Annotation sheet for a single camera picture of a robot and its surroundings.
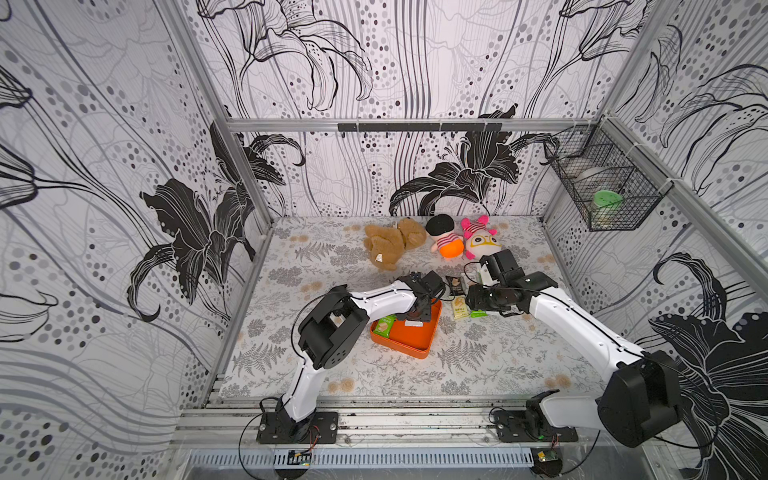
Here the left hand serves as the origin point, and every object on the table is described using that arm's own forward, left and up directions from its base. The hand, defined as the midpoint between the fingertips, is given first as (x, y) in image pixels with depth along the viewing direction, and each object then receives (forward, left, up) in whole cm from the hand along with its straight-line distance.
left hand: (416, 317), depth 94 cm
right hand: (+1, -16, +12) cm, 21 cm away
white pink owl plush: (+25, -22, +9) cm, 35 cm away
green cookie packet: (+1, -19, +3) cm, 20 cm away
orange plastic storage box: (-9, +2, +6) cm, 11 cm away
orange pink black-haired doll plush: (+31, -9, +9) cm, 34 cm away
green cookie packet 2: (-5, +10, +4) cm, 12 cm away
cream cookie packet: (+2, -14, +3) cm, 14 cm away
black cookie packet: (+10, -13, +3) cm, 17 cm away
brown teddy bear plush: (+21, +10, +11) cm, 26 cm away
